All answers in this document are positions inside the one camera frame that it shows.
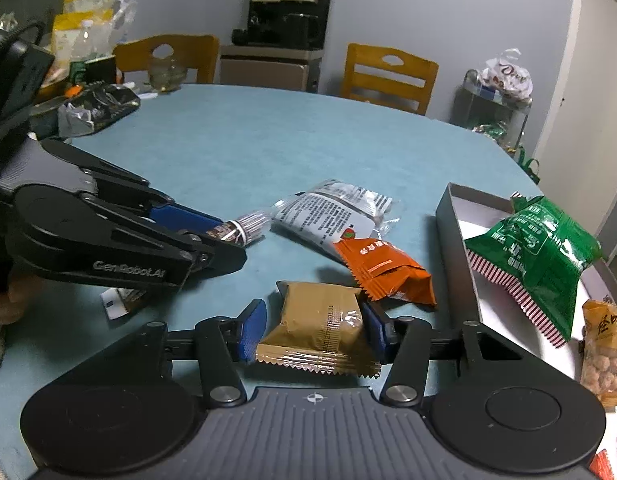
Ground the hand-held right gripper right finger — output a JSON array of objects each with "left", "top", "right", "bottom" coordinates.
[{"left": 361, "top": 301, "right": 546, "bottom": 406}]

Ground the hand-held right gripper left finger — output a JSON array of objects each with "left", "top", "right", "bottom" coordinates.
[{"left": 73, "top": 298, "right": 268, "bottom": 406}]

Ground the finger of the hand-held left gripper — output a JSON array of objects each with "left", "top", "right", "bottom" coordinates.
[
  {"left": 108, "top": 212, "right": 248, "bottom": 283},
  {"left": 41, "top": 139, "right": 226, "bottom": 236}
]

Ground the clear brown candy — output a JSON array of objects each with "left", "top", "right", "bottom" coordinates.
[{"left": 206, "top": 208, "right": 268, "bottom": 247}]

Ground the gold snack packet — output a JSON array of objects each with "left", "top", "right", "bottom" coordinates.
[{"left": 255, "top": 280, "right": 381, "bottom": 378}]

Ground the grey cardboard box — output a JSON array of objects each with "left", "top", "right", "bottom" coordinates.
[{"left": 435, "top": 182, "right": 617, "bottom": 381}]

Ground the person's left hand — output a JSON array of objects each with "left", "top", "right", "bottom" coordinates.
[{"left": 0, "top": 270, "right": 36, "bottom": 326}]

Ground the orange snack packet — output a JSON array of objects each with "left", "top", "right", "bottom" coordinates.
[{"left": 333, "top": 236, "right": 438, "bottom": 308}]

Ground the small white blue packet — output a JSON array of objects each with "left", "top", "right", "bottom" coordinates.
[{"left": 99, "top": 287, "right": 154, "bottom": 320}]

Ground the white grey snack packet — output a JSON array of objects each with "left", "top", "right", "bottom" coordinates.
[{"left": 271, "top": 178, "right": 403, "bottom": 256}]

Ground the black silver foil bag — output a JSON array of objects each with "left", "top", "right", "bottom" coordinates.
[{"left": 57, "top": 82, "right": 142, "bottom": 137}]

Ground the glass bowl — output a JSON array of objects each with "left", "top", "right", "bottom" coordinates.
[{"left": 147, "top": 57, "right": 188, "bottom": 93}]

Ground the yellow wooden chair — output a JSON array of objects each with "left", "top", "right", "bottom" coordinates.
[
  {"left": 339, "top": 43, "right": 440, "bottom": 117},
  {"left": 112, "top": 35, "right": 220, "bottom": 92}
]

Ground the black gold water dispenser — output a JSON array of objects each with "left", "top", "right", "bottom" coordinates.
[{"left": 219, "top": 0, "right": 333, "bottom": 93}]

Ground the dark green box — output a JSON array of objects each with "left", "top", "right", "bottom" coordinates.
[{"left": 68, "top": 57, "right": 120, "bottom": 85}]

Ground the green snack packet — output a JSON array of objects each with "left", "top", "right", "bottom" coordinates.
[{"left": 463, "top": 192, "right": 603, "bottom": 348}]

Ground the clear plastic bottle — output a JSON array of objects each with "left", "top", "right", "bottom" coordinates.
[{"left": 71, "top": 20, "right": 102, "bottom": 63}]

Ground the green shopping bag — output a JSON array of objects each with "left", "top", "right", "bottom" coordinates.
[{"left": 518, "top": 145, "right": 541, "bottom": 186}]

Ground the yellow bag of peanuts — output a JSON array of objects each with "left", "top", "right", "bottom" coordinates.
[{"left": 579, "top": 296, "right": 617, "bottom": 396}]

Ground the pile of wrapped candies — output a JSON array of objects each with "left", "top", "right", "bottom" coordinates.
[{"left": 471, "top": 120, "right": 509, "bottom": 141}]

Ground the metal trolley cart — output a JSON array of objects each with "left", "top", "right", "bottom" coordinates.
[{"left": 455, "top": 69, "right": 534, "bottom": 151}]

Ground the red white snack packet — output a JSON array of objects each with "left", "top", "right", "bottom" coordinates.
[{"left": 587, "top": 447, "right": 617, "bottom": 480}]

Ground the white plastic bag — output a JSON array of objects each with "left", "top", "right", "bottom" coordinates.
[{"left": 478, "top": 49, "right": 535, "bottom": 101}]

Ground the white door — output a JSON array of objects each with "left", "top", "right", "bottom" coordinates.
[{"left": 531, "top": 0, "right": 617, "bottom": 261}]

